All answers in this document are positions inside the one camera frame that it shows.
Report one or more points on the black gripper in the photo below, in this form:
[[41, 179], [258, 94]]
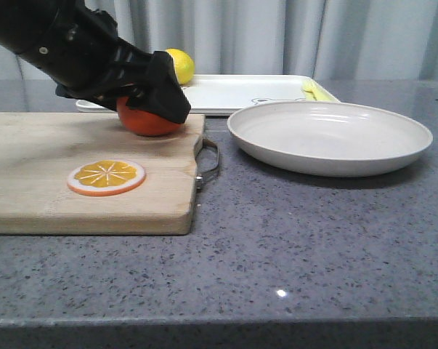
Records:
[[88, 60]]

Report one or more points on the orange mandarin fruit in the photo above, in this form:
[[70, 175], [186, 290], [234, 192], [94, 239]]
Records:
[[142, 122]]

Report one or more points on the beige round plate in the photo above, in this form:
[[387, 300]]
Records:
[[329, 139]]

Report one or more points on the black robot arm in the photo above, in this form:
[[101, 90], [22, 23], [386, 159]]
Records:
[[24, 27]]

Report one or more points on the white rectangular tray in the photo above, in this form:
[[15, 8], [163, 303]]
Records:
[[222, 95]]

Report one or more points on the yellow lemon front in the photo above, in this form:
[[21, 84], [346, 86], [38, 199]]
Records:
[[184, 65]]

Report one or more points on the toy orange slice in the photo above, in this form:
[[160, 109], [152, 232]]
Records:
[[107, 177]]

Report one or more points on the wooden cutting board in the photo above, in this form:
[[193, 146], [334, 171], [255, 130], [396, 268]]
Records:
[[39, 150]]

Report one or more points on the yellow plastic fork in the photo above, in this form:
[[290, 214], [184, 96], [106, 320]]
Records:
[[320, 93]]

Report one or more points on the yellow plastic spoon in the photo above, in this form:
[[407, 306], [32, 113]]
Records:
[[309, 95]]

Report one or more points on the grey curtain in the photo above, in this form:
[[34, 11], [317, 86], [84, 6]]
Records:
[[326, 40]]

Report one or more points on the metal cutting board handle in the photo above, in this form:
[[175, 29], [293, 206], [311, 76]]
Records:
[[207, 161]]

